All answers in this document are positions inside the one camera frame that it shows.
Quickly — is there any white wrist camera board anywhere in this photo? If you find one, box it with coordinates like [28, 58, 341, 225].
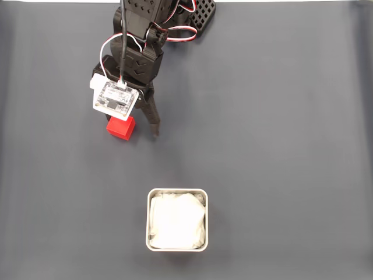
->
[88, 73, 139, 122]

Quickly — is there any red white servo cable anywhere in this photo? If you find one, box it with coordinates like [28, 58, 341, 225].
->
[99, 32, 147, 80]
[151, 0, 198, 44]

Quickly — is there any white square metal box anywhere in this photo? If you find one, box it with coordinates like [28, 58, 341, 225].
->
[145, 188, 209, 253]

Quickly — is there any red cube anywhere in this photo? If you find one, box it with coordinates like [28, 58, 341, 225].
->
[105, 115, 137, 142]

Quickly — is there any black camera cable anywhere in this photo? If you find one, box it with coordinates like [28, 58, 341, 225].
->
[118, 0, 129, 85]

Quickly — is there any white crumpled tissue paper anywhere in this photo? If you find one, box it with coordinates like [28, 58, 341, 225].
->
[149, 191, 206, 250]

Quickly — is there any dark grey table mat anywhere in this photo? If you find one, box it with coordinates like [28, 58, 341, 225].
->
[0, 2, 373, 280]

